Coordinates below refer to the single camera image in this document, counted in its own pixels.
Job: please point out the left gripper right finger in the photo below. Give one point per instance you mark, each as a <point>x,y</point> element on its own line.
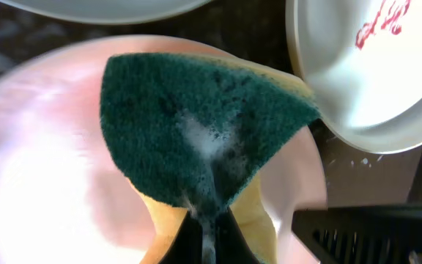
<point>230,244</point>

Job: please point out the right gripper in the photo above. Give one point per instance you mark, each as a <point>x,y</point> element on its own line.
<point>368,234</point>

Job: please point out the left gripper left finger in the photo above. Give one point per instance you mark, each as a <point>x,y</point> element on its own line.
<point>187,245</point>

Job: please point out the green yellow sponge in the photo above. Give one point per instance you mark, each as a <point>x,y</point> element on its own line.
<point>192,132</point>

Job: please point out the cream white plate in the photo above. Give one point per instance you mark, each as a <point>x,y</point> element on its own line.
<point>363,60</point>

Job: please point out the pale green plate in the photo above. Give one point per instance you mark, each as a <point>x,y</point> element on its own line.
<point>107,12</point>

